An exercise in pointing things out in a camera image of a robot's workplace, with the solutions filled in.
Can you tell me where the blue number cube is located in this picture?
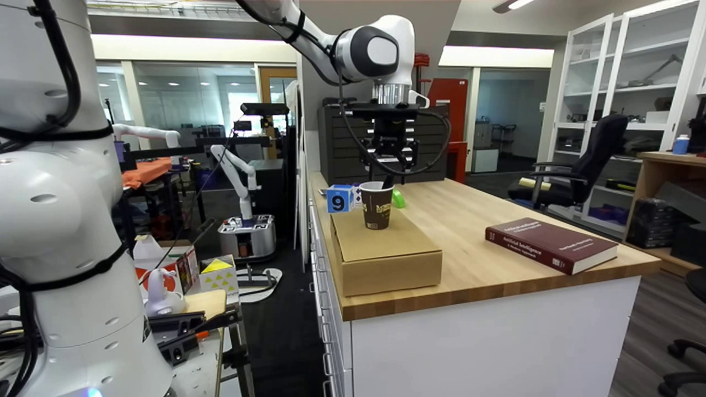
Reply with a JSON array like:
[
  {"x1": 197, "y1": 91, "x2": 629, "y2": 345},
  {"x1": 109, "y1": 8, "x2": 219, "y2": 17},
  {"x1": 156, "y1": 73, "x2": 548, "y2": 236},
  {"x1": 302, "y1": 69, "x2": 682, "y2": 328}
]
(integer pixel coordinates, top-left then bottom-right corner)
[{"x1": 325, "y1": 184, "x2": 356, "y2": 214}]

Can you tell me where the white robot arm on base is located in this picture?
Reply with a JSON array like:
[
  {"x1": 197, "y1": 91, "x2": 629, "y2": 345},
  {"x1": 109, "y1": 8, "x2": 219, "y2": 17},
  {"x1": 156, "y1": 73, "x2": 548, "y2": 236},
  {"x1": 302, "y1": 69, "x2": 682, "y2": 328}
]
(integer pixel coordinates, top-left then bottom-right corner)
[{"x1": 210, "y1": 144, "x2": 277, "y2": 261}]

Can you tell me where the brown paper cup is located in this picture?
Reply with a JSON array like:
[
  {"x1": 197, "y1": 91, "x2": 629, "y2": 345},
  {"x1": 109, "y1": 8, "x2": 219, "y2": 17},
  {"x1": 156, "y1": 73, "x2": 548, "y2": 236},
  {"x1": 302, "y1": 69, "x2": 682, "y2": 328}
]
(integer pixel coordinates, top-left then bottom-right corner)
[{"x1": 360, "y1": 181, "x2": 395, "y2": 230}]

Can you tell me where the dark red book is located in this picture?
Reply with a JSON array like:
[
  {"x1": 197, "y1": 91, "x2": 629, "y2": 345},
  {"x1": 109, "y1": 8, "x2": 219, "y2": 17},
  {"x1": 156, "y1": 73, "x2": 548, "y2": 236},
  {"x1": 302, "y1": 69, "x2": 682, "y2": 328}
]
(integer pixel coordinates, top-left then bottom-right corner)
[{"x1": 485, "y1": 217, "x2": 619, "y2": 276}]

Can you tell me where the white glass-door shelf cabinet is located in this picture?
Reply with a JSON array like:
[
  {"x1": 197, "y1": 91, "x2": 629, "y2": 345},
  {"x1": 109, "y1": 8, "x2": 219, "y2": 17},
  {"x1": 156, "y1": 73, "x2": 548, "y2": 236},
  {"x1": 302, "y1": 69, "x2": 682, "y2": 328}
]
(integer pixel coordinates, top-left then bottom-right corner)
[{"x1": 548, "y1": 0, "x2": 706, "y2": 239}]

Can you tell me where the red cabinet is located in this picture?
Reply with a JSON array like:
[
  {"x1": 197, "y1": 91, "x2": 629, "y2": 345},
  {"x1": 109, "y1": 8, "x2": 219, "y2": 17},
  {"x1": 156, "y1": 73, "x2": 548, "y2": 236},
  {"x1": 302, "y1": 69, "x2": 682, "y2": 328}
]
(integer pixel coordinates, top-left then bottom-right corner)
[{"x1": 427, "y1": 77, "x2": 469, "y2": 184}]

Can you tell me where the flat cardboard box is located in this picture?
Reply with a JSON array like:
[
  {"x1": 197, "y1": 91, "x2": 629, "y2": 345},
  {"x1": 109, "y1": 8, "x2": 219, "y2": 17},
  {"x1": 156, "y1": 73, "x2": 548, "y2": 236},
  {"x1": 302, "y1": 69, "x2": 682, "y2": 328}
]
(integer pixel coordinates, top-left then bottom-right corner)
[{"x1": 330, "y1": 206, "x2": 443, "y2": 299}]

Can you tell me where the white box with yellow triangle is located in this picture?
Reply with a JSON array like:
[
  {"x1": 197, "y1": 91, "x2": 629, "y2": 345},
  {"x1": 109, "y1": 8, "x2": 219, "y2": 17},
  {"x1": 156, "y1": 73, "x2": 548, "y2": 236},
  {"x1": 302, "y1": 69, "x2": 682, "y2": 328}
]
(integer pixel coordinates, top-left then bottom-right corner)
[{"x1": 199, "y1": 256, "x2": 240, "y2": 304}]

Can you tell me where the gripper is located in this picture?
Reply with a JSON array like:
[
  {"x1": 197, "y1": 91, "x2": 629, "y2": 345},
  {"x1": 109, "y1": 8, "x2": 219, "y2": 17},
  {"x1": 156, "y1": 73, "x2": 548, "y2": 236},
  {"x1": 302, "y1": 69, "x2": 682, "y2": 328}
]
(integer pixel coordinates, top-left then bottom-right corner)
[{"x1": 370, "y1": 117, "x2": 420, "y2": 170}]

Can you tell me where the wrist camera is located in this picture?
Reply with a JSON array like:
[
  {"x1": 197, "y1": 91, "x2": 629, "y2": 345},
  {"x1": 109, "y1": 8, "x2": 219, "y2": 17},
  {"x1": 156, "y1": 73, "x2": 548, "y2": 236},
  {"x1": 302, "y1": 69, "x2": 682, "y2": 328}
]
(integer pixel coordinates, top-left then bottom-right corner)
[{"x1": 352, "y1": 103, "x2": 423, "y2": 120}]

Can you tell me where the camera on mount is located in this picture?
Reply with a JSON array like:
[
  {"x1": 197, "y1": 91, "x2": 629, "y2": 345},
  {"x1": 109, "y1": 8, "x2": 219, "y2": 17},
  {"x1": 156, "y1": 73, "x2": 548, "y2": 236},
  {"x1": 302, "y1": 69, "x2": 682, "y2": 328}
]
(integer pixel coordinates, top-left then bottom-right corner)
[{"x1": 240, "y1": 102, "x2": 291, "y2": 145}]

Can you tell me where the orange cloth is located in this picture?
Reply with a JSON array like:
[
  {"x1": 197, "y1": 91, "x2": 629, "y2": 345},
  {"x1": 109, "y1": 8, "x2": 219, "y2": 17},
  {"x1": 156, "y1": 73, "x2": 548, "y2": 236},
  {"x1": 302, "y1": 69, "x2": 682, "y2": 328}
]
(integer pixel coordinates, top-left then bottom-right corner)
[{"x1": 121, "y1": 158, "x2": 173, "y2": 190}]

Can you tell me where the black drawer cabinet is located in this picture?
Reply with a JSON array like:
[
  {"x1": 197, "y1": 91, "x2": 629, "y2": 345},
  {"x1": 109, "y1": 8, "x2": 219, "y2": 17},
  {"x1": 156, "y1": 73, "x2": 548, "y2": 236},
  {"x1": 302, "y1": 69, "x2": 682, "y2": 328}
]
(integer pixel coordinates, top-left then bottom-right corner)
[{"x1": 318, "y1": 104, "x2": 451, "y2": 186}]

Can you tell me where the wooden shelf unit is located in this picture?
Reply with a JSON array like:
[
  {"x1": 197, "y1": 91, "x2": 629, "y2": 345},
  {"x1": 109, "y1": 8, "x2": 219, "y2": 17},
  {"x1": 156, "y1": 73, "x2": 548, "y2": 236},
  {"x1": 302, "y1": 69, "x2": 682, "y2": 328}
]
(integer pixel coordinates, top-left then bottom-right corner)
[{"x1": 623, "y1": 151, "x2": 706, "y2": 277}]

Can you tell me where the black clamp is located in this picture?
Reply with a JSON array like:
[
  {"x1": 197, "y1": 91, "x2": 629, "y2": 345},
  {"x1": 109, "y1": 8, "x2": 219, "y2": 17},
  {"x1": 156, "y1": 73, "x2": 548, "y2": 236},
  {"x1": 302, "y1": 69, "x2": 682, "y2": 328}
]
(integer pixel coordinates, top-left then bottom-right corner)
[{"x1": 148, "y1": 308, "x2": 244, "y2": 367}]

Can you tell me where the black office chair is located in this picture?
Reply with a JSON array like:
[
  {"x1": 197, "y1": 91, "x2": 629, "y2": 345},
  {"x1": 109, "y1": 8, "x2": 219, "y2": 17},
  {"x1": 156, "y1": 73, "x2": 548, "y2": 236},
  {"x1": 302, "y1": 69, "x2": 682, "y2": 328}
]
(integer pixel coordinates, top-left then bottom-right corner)
[
  {"x1": 658, "y1": 268, "x2": 706, "y2": 397},
  {"x1": 507, "y1": 114, "x2": 630, "y2": 211}
]

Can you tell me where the white toy figure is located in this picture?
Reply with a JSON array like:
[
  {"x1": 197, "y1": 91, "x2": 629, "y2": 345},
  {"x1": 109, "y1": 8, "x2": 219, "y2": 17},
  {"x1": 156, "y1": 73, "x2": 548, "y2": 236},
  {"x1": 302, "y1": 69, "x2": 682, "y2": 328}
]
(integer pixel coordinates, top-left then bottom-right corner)
[{"x1": 144, "y1": 268, "x2": 187, "y2": 317}]

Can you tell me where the orange and white carton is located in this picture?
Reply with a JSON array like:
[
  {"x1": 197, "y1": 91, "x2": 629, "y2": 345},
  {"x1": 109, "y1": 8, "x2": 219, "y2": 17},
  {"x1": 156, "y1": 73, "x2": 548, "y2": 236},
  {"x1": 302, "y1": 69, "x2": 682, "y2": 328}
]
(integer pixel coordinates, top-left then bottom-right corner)
[{"x1": 133, "y1": 235, "x2": 200, "y2": 302}]

